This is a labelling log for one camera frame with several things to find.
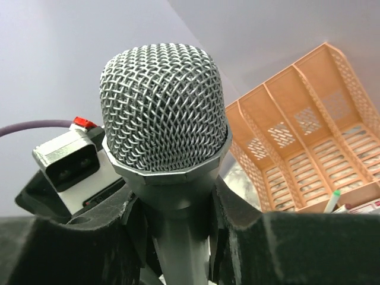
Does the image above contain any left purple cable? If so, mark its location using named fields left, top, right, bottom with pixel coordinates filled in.
left=0, top=119, right=75, bottom=138

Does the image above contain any silver microphone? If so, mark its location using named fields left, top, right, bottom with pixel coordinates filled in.
left=100, top=43, right=232, bottom=284

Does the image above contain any red white small box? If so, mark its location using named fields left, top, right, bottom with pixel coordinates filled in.
left=348, top=199, right=380, bottom=214

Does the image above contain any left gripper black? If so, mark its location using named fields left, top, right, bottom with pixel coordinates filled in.
left=15, top=171, right=134, bottom=226

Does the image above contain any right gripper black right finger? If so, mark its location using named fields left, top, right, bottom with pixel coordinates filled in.
left=210, top=178, right=379, bottom=284

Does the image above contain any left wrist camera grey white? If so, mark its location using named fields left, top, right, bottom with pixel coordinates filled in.
left=32, top=117, right=125, bottom=216

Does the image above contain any peach plastic file organizer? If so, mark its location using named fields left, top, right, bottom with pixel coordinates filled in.
left=226, top=43, right=379, bottom=213

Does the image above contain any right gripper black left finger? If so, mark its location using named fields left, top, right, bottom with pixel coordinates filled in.
left=1, top=199, right=146, bottom=284

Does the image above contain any green capped marker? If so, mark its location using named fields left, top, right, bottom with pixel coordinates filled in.
left=323, top=189, right=341, bottom=213

